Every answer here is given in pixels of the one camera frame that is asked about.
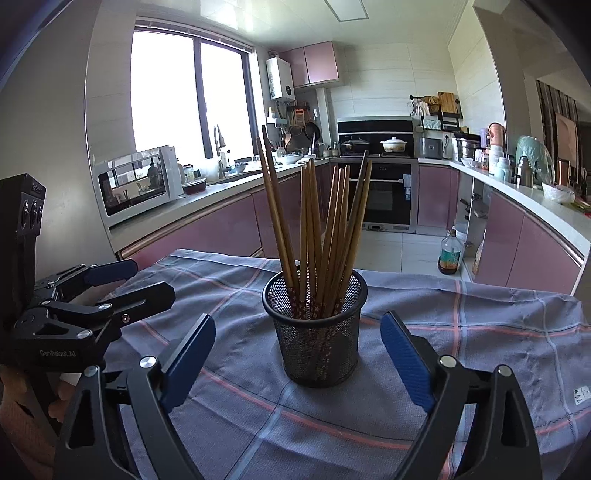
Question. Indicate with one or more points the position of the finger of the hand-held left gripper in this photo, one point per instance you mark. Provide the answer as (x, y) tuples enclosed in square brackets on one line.
[(111, 271), (147, 297)]

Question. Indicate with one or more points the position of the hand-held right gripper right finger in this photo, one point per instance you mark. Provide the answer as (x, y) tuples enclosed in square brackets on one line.
[(408, 364)]

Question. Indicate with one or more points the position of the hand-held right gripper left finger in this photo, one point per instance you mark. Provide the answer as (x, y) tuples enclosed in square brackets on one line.
[(189, 364)]

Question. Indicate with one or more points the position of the black mesh utensil holder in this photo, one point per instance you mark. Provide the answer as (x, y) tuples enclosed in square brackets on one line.
[(318, 350)]

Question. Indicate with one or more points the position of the bunch of wooden chopsticks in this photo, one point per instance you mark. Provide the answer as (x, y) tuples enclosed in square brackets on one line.
[(304, 230)]

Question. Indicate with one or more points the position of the person's left hand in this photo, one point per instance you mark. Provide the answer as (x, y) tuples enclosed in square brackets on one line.
[(62, 397)]

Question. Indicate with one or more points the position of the blue checked tablecloth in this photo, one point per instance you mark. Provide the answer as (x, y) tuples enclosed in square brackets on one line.
[(485, 369)]

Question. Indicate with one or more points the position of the pink base cabinets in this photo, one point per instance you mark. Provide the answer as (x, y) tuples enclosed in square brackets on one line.
[(436, 198), (217, 235), (521, 254)]

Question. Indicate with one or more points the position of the white kitchen countertop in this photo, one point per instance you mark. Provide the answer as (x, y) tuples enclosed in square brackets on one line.
[(194, 203)]

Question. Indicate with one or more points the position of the white countertop oven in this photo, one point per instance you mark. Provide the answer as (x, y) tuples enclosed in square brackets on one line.
[(171, 175)]

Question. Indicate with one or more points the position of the plastic oil bottle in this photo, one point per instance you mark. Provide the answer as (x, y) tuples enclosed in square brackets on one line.
[(449, 258)]

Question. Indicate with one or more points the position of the dark red bowl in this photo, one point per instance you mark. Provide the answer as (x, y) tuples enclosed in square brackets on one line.
[(194, 186)]

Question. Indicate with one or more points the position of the white bucket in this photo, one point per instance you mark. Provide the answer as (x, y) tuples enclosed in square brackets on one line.
[(460, 234)]

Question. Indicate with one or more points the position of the metal kitchen faucet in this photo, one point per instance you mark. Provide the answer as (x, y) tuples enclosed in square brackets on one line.
[(220, 152)]

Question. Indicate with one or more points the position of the black built-in oven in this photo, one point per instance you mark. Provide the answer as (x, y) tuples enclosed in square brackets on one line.
[(392, 198)]

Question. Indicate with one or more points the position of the dark-framed kitchen window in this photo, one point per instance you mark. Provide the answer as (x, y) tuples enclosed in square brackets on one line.
[(161, 92)]

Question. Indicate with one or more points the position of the silver box appliance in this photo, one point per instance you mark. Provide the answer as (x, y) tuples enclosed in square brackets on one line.
[(431, 147)]

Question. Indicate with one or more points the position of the white casserole pot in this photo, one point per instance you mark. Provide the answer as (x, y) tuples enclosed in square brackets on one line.
[(394, 146)]

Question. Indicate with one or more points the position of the stainless steel cooker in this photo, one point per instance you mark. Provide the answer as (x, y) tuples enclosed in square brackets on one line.
[(467, 148)]

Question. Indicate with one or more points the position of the stainless steel thermos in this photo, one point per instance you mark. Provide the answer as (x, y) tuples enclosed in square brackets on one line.
[(524, 173)]

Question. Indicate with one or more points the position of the black cooking pot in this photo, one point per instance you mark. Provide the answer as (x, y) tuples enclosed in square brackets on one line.
[(354, 145)]

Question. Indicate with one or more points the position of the white plastic-wrapped bowl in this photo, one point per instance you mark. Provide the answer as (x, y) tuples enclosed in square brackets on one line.
[(557, 194)]

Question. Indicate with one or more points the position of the hanging black frying pan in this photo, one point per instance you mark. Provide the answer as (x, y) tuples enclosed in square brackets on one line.
[(312, 130)]

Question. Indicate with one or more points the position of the black integrated stove hood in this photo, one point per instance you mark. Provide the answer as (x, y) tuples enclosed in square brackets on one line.
[(374, 127)]

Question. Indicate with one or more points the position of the green plastic-covered appliance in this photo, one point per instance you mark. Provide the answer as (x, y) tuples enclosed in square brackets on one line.
[(533, 159)]

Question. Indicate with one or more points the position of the pink thermos jug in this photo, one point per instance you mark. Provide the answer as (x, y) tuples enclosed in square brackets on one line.
[(496, 134)]

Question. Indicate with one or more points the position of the copper tumbler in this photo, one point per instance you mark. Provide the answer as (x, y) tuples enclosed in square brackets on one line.
[(562, 171)]

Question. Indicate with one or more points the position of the wooden cutting board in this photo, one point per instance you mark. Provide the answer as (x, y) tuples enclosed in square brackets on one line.
[(446, 101)]

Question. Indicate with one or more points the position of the rectangular ceiling light panel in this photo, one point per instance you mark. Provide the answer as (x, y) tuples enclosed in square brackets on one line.
[(346, 9)]

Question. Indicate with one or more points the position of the black wall storage rack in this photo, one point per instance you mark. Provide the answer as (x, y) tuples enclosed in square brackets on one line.
[(450, 121)]

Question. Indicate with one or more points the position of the white wall water heater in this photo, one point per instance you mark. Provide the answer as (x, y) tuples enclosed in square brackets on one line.
[(280, 78)]

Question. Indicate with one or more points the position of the framed wall painting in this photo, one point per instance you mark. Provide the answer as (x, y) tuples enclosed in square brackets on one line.
[(565, 138)]

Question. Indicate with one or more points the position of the pink wall cabinet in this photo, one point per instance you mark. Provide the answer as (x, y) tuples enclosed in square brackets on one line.
[(318, 64)]

